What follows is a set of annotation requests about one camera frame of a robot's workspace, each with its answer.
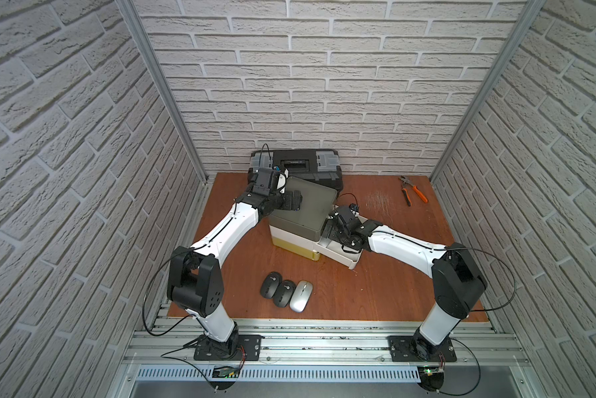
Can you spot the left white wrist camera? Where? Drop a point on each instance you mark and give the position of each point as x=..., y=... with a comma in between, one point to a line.
x=280, y=181

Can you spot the silver computer mouse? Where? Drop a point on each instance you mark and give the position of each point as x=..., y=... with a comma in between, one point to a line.
x=301, y=296

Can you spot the aluminium front rail frame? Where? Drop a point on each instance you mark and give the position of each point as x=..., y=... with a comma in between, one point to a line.
x=292, y=350

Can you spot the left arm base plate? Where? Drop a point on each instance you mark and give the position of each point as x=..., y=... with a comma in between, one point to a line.
x=246, y=347

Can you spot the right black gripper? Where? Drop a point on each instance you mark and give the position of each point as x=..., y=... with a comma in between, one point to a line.
x=333, y=233

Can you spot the black computer mouse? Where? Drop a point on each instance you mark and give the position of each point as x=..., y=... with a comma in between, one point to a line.
x=284, y=293
x=270, y=284

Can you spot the black plastic toolbox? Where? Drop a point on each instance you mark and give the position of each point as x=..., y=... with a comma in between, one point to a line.
x=321, y=166

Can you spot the orange handled pliers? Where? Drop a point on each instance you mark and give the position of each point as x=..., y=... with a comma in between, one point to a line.
x=408, y=184

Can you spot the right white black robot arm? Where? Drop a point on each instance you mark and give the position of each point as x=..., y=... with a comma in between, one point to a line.
x=458, y=282

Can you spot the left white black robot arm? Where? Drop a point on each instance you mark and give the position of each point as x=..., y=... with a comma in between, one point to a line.
x=195, y=281

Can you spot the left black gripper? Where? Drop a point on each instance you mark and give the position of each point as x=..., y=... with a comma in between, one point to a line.
x=288, y=200

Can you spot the grey three-drawer storage box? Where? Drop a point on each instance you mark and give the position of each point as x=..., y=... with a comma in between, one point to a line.
x=304, y=232

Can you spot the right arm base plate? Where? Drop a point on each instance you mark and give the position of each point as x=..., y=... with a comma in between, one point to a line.
x=409, y=349

